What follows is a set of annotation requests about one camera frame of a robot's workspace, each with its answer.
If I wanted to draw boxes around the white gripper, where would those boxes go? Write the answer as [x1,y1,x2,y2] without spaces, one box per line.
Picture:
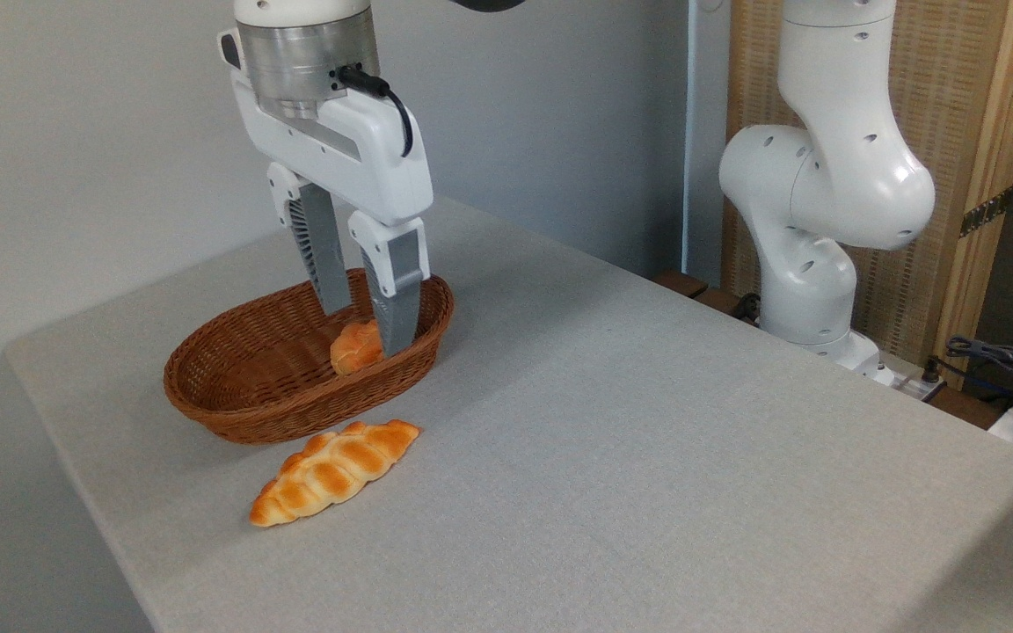
[217,25,434,358]

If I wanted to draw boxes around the small orange croissant bread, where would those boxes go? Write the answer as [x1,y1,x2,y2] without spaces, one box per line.
[331,318,384,376]

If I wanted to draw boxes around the long braided bread loaf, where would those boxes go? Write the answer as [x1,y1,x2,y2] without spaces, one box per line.
[249,420,421,528]

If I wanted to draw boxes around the brown wicker basket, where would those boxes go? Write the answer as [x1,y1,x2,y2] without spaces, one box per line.
[164,268,455,445]

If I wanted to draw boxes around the brass screen hinge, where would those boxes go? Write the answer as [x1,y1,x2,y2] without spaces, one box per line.
[959,187,1013,239]

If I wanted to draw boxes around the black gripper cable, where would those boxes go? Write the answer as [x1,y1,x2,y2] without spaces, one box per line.
[337,64,415,159]

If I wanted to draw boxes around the white vertical wall conduit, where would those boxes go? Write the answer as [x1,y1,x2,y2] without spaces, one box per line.
[681,0,703,275]

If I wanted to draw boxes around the black cables and clamp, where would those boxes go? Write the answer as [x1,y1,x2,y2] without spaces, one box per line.
[944,335,1013,416]

